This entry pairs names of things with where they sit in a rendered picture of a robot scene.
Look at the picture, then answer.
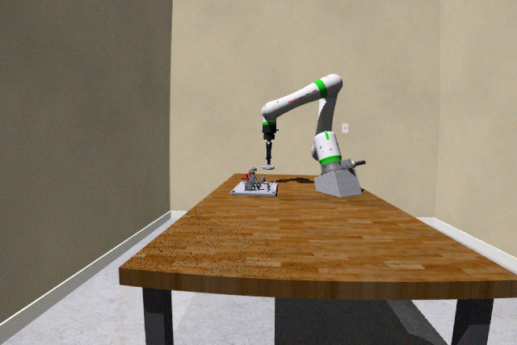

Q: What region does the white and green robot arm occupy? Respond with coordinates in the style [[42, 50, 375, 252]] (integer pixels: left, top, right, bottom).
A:
[[261, 74, 366, 175]]

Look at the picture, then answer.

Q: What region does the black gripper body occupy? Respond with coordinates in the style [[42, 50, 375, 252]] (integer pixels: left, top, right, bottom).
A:
[[263, 134, 275, 143]]

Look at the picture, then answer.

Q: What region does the black toggle clamp with red handle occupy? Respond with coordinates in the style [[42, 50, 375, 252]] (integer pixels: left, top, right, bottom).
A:
[[245, 170, 255, 191]]

